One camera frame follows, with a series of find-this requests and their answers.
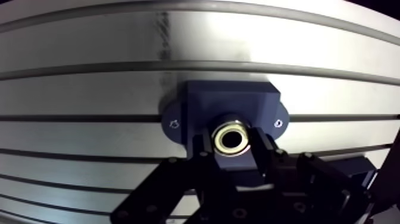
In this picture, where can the steel bearing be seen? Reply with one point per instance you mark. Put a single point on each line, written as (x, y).
(231, 137)

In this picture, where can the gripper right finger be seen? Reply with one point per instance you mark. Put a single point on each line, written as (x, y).
(312, 187)

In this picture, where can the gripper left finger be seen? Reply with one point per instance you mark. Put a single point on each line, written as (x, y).
(162, 190)

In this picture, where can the dark blue-grey housing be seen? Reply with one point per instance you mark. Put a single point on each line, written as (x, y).
(231, 100)

